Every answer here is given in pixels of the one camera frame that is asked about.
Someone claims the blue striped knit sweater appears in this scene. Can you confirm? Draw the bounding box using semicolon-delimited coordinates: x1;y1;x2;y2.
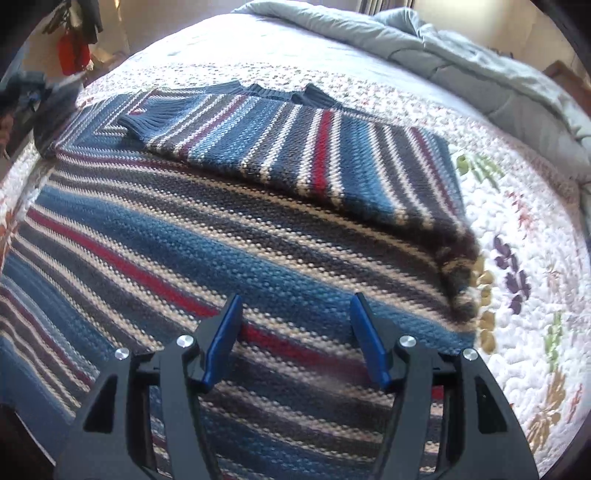
1;88;478;479

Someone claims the white floral quilted bedspread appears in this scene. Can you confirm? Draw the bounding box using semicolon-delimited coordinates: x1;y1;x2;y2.
1;9;590;479

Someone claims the grey rumpled duvet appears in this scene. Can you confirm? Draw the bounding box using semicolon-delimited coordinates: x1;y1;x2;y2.
235;1;590;184

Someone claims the dark wooden headboard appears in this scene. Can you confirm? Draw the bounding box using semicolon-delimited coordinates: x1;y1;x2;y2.
543;60;591;114

